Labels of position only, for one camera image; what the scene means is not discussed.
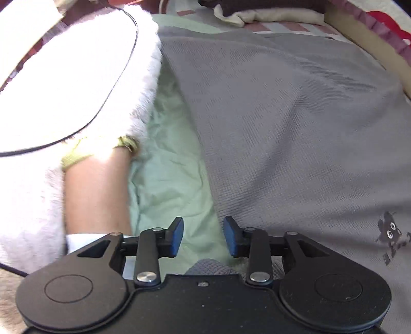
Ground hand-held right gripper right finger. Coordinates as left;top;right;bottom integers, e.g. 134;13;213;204
224;216;325;285

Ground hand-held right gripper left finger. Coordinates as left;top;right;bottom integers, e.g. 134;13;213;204
77;217;184;287

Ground grey waffle shirt cartoon print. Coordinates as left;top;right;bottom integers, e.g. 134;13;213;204
157;27;411;309

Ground person's left forearm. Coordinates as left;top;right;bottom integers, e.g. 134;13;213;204
0;5;163;275

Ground stack of folded clothes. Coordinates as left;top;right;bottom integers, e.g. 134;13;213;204
198;0;325;27

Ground light green quilt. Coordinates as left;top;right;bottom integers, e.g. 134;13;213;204
128;14;254;277

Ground patterned checkered mat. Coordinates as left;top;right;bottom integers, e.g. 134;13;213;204
151;0;357;36

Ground bear print bed cover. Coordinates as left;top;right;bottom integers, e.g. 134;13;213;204
323;5;411;100

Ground black cable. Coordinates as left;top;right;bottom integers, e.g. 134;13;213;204
0;0;139;157

